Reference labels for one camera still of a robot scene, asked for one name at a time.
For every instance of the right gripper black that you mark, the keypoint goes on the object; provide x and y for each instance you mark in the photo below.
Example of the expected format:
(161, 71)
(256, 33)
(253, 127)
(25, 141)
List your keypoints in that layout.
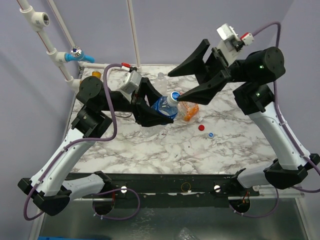
(218, 66)

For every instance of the orange faucet valve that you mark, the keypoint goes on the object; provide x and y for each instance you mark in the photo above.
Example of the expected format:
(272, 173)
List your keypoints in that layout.
(96, 74)

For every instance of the clear bottle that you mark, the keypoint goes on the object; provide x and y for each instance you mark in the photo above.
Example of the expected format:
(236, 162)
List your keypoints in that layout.
(160, 83)

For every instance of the blue label water bottle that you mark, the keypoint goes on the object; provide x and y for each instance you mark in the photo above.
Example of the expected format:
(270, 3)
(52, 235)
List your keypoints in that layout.
(166, 106)

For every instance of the blue faucet valve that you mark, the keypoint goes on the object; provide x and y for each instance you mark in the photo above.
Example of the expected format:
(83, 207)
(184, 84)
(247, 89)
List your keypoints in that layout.
(77, 54)

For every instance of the white pvc pipe frame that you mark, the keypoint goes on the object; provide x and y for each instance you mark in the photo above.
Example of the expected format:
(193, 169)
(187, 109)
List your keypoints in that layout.
(38, 21)

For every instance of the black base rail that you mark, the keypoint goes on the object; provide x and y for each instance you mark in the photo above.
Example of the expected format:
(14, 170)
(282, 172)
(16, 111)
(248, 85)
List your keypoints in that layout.
(176, 190)

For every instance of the red bottle cap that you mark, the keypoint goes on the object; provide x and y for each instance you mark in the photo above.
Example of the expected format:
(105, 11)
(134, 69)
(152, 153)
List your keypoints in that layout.
(201, 127)

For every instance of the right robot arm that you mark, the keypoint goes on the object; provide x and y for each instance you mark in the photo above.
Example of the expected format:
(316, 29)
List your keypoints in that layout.
(258, 102)

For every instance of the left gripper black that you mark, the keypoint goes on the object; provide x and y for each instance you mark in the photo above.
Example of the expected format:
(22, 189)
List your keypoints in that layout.
(140, 108)

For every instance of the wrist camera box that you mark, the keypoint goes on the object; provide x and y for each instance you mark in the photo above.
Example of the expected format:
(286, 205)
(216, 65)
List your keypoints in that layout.
(231, 44)
(131, 83)

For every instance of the orange plastic jar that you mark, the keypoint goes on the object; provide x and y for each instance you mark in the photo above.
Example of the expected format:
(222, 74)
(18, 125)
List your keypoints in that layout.
(187, 110)

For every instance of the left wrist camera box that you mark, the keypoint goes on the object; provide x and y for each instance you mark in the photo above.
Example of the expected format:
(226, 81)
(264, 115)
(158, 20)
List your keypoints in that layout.
(131, 83)

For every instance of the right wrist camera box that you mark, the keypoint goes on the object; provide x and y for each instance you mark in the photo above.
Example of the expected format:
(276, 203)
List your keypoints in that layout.
(231, 44)

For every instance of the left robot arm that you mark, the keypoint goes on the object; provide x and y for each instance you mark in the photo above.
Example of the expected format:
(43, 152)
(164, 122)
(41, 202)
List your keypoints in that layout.
(48, 191)

